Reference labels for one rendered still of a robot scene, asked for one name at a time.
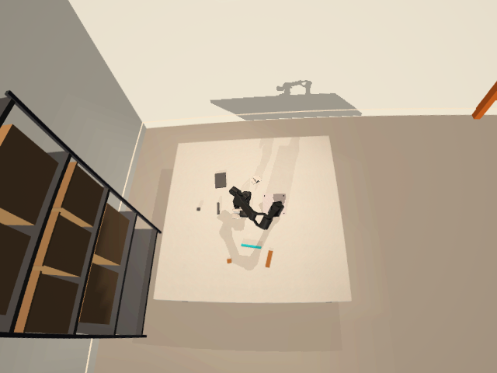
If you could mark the orange flat bar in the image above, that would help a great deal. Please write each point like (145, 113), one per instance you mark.
(269, 258)

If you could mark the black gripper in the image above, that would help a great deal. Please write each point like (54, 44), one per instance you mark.
(242, 213)

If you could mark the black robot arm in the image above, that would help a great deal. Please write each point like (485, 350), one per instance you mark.
(241, 199)

